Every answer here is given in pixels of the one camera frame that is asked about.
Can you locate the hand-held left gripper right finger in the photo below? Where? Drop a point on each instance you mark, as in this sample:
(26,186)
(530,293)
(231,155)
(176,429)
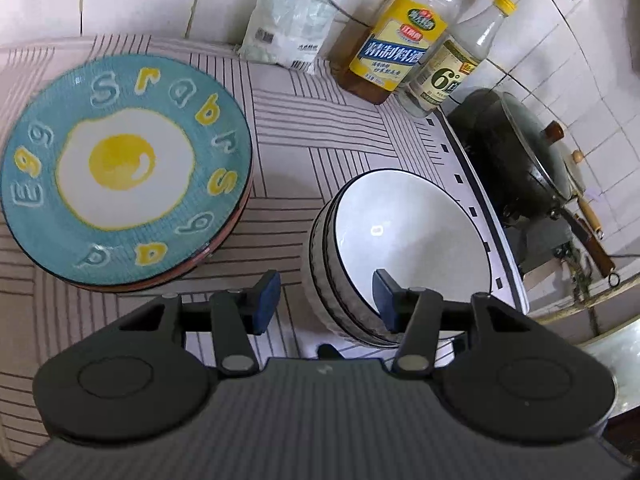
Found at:
(386,305)

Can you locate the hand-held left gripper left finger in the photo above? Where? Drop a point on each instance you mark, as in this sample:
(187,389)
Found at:
(265,302)

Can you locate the white carrot bunny plate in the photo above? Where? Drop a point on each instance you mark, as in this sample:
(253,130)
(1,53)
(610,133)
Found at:
(232,232)

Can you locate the blue fried egg plate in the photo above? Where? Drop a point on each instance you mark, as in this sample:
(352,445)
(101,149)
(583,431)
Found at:
(125,165)

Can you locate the gas stove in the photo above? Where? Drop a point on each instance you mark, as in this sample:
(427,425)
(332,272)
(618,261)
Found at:
(545,245)

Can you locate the striped tablecloth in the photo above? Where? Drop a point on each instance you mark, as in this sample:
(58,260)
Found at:
(300,125)

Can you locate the black wok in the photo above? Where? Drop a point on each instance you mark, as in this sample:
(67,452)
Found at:
(485,145)

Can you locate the glass wok lid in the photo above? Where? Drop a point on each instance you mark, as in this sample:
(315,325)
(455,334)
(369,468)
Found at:
(530,145)

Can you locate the clear green label vinegar bottle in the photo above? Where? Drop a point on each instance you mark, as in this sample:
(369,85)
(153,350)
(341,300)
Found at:
(445,77)

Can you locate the yellow label cooking wine bottle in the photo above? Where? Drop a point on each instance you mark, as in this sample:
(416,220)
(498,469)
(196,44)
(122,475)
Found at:
(395,45)

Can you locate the white powder bag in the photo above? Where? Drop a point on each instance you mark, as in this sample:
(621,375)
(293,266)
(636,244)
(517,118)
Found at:
(295,15)

